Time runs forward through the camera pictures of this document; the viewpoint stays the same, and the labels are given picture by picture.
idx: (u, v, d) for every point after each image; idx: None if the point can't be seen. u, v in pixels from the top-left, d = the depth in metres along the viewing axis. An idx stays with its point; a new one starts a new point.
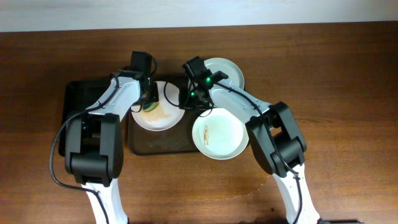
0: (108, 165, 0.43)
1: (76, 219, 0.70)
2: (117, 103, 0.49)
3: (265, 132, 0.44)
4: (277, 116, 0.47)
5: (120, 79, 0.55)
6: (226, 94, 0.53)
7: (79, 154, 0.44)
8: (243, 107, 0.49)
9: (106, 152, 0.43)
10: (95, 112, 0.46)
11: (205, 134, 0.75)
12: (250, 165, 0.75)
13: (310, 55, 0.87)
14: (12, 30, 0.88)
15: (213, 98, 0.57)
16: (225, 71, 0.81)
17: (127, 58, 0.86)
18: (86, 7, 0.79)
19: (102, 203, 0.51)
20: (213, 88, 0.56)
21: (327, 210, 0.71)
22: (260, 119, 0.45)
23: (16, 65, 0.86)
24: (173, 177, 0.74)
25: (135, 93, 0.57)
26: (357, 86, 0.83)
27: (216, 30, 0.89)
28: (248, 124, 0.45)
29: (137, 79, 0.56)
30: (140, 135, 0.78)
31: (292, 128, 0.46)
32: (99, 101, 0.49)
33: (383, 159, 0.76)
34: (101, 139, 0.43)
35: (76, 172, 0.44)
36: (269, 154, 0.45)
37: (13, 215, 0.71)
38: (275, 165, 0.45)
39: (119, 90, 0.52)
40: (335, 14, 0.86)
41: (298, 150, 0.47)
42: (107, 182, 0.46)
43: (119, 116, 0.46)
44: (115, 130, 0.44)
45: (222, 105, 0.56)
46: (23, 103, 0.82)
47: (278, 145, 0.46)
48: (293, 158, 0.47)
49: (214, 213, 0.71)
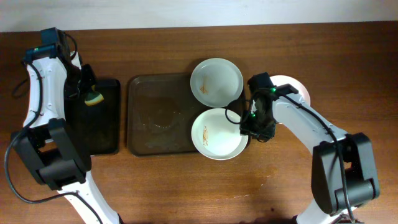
0: (77, 162, 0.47)
1: (78, 218, 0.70)
2: (52, 101, 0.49)
3: (334, 165, 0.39)
4: (354, 148, 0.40)
5: (38, 68, 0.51)
6: (295, 110, 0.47)
7: (43, 164, 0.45)
8: (313, 129, 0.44)
9: (69, 153, 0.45)
10: (38, 123, 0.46)
11: (204, 134, 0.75)
12: (250, 165, 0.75)
13: (310, 55, 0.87)
14: (10, 29, 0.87)
15: (277, 109, 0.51)
16: (224, 71, 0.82)
17: (127, 58, 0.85)
18: (86, 7, 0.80)
19: (84, 201, 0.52)
20: (278, 99, 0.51)
21: None
22: (334, 147, 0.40)
23: (13, 65, 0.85)
24: (174, 177, 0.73)
25: (63, 70, 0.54)
26: (356, 85, 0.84)
27: (216, 30, 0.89)
28: (318, 150, 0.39)
29: (55, 57, 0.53)
30: (140, 135, 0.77)
31: (369, 166, 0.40)
32: (32, 109, 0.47)
33: (383, 159, 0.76)
34: (58, 145, 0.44)
35: (48, 178, 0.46)
36: (333, 188, 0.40)
37: (11, 216, 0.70)
38: (337, 203, 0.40)
39: (45, 81, 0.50)
40: (333, 14, 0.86)
41: (372, 194, 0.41)
42: (83, 177, 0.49)
43: (63, 120, 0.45)
44: (66, 132, 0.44)
45: (285, 121, 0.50)
46: (21, 103, 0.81)
47: (352, 180, 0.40)
48: (360, 201, 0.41)
49: (213, 214, 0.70)
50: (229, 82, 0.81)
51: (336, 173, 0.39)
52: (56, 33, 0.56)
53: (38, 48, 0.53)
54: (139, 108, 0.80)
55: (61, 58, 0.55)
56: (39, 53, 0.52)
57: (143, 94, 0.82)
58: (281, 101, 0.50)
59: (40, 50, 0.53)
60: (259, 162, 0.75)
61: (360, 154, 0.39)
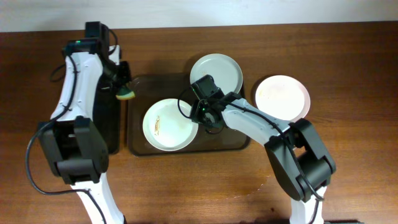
0: (94, 162, 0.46)
1: (77, 219, 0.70)
2: (82, 98, 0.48)
3: (286, 155, 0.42)
4: (300, 135, 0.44)
5: (76, 61, 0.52)
6: (240, 114, 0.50)
7: (62, 158, 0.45)
8: (260, 127, 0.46)
9: (89, 152, 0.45)
10: (65, 117, 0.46)
11: (157, 124, 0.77)
12: (250, 165, 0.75)
13: (310, 55, 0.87)
14: (12, 29, 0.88)
15: (227, 118, 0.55)
16: (224, 68, 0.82)
17: (127, 58, 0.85)
18: (87, 7, 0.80)
19: (94, 200, 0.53)
20: (226, 108, 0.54)
21: (328, 210, 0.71)
22: (282, 140, 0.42)
23: (15, 65, 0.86)
24: (173, 177, 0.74)
25: (99, 67, 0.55)
26: (356, 84, 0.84)
27: (217, 30, 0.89)
28: (268, 145, 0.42)
29: (95, 53, 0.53)
30: (140, 135, 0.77)
31: (318, 146, 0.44)
32: (62, 102, 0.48)
33: (382, 158, 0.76)
34: (79, 143, 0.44)
35: (64, 173, 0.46)
36: (293, 177, 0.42)
37: (11, 216, 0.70)
38: (301, 190, 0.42)
39: (79, 75, 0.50)
40: (333, 14, 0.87)
41: (328, 170, 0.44)
42: (97, 177, 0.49)
43: (91, 119, 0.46)
44: (91, 131, 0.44)
45: (238, 126, 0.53)
46: (22, 104, 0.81)
47: (308, 164, 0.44)
48: (323, 180, 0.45)
49: (213, 214, 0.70)
50: (229, 79, 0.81)
51: (291, 163, 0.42)
52: (99, 31, 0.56)
53: (80, 40, 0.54)
54: (139, 107, 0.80)
55: (101, 54, 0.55)
56: (80, 46, 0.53)
57: (143, 94, 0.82)
58: (227, 109, 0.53)
59: (81, 43, 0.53)
60: (259, 162, 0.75)
61: (307, 138, 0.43)
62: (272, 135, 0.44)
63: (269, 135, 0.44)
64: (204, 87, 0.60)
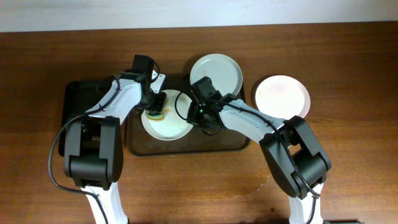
0: (107, 168, 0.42)
1: (77, 219, 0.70)
2: (117, 106, 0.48)
3: (280, 152, 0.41)
4: (295, 131, 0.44)
5: (121, 82, 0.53)
6: (237, 114, 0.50)
7: (79, 156, 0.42)
8: (256, 126, 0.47)
9: (106, 155, 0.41)
10: (95, 114, 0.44)
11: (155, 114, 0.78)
12: (250, 165, 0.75)
13: (310, 55, 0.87)
14: (12, 30, 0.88)
15: (225, 119, 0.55)
16: (224, 68, 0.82)
17: (127, 58, 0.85)
18: (86, 7, 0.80)
19: (101, 205, 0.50)
20: (224, 109, 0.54)
21: (327, 210, 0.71)
22: (277, 137, 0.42)
23: (15, 66, 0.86)
24: (173, 177, 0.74)
25: (137, 95, 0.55)
26: (356, 84, 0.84)
27: (216, 30, 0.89)
28: (262, 142, 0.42)
29: (138, 82, 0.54)
30: (140, 135, 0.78)
31: (313, 142, 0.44)
32: (99, 102, 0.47)
33: (382, 158, 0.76)
34: (101, 142, 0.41)
35: (76, 174, 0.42)
36: (289, 174, 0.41)
37: (12, 216, 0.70)
38: (297, 187, 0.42)
39: (120, 93, 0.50)
40: (333, 14, 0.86)
41: (324, 167, 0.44)
42: (107, 185, 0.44)
43: (119, 120, 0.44)
44: (115, 134, 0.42)
45: (236, 126, 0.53)
46: (22, 104, 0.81)
47: (303, 161, 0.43)
48: (319, 177, 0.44)
49: (213, 214, 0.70)
50: (229, 79, 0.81)
51: (286, 160, 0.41)
52: (147, 63, 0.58)
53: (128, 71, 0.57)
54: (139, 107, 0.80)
55: (143, 87, 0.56)
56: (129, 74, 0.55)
57: None
58: (225, 110, 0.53)
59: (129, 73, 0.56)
60: (259, 162, 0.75)
61: (301, 134, 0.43)
62: (267, 133, 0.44)
63: (265, 133, 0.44)
64: (203, 88, 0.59)
